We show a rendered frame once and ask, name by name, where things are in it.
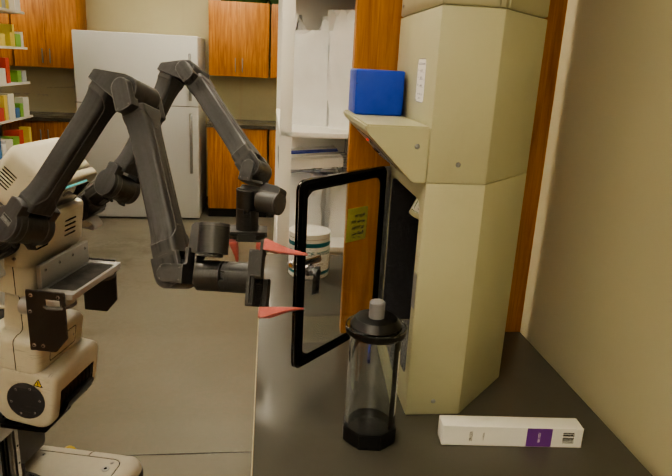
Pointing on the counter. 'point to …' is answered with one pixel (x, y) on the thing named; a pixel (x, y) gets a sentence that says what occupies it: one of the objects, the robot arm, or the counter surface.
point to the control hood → (397, 141)
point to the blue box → (376, 92)
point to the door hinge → (384, 231)
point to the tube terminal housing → (466, 193)
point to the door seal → (305, 252)
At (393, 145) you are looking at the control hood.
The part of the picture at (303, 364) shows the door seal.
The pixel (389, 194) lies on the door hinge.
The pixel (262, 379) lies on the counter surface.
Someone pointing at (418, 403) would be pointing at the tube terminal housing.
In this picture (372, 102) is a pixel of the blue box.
